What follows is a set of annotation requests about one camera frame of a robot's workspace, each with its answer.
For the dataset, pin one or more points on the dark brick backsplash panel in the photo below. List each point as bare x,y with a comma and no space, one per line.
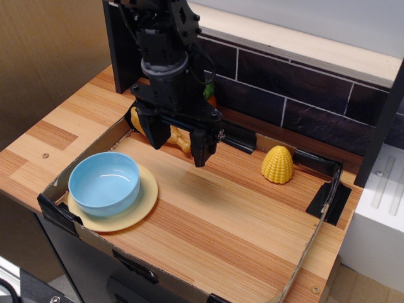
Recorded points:
332,108

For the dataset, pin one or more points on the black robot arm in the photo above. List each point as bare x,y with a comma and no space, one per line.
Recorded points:
165,32

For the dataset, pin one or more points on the orange green toy vegetable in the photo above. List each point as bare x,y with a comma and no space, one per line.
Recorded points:
209,94

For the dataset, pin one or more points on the black vertical post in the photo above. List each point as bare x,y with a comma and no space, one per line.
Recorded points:
124,52
383,127

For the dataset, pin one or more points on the black vertical post left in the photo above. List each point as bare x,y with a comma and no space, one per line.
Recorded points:
124,52

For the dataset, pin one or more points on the yellow toy corn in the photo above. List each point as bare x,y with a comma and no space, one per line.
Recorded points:
278,166

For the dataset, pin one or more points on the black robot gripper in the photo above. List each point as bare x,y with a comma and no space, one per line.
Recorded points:
174,96

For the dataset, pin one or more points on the yellow toy chicken drumstick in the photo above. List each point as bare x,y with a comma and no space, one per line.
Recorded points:
176,138

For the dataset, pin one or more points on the white foam block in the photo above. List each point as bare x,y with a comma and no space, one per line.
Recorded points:
373,245

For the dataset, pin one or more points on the pale yellow plate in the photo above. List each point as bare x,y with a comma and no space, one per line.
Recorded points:
142,205

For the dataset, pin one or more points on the light blue bowl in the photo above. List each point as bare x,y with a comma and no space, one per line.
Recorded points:
105,184

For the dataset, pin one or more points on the black vertical post right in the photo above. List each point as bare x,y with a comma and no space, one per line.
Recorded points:
383,127

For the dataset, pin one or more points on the cardboard fence with black tape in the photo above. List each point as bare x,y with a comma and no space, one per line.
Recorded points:
218,233

